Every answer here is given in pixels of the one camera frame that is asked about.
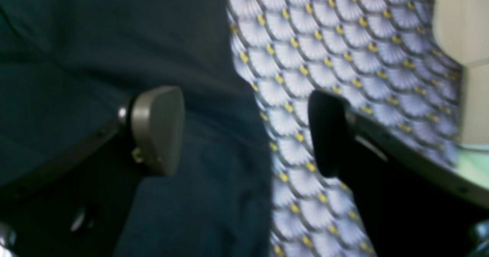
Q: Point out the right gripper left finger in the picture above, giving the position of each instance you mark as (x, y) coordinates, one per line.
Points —
(77, 204)

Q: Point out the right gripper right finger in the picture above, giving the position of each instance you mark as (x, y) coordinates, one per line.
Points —
(410, 206)

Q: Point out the dark grey T-shirt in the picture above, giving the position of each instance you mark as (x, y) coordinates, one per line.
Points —
(68, 65)

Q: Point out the fan-patterned tablecloth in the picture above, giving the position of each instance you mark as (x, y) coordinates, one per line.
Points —
(381, 56)

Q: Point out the cream cabinet corner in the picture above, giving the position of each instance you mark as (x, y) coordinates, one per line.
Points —
(461, 29)

